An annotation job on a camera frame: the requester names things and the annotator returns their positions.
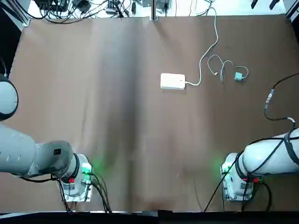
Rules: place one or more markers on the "black network switch box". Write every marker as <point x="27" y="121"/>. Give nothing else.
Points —
<point x="52" y="4"/>

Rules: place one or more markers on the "small usb hub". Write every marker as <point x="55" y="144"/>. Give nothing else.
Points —
<point x="111" y="10"/>

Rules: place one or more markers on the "teal phone charger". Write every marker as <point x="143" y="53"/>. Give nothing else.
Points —
<point x="238" y="76"/>

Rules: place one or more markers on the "white power strip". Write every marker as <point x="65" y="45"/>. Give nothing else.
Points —
<point x="172" y="81"/>

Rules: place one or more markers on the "black slanted leg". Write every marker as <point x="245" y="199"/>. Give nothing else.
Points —
<point x="273" y="4"/>
<point x="255" y="4"/>

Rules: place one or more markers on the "aluminium frame rail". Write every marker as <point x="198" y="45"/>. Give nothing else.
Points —
<point x="26" y="21"/>
<point x="292" y="14"/>

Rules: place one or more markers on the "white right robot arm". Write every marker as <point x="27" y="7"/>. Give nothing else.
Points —
<point x="264" y="156"/>

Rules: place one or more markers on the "black power adapter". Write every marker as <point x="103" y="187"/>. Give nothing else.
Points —
<point x="83" y="5"/>

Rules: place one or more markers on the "aluminium profile post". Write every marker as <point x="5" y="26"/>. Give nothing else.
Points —
<point x="154" y="9"/>

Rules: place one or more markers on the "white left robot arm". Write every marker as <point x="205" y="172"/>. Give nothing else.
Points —
<point x="16" y="149"/>

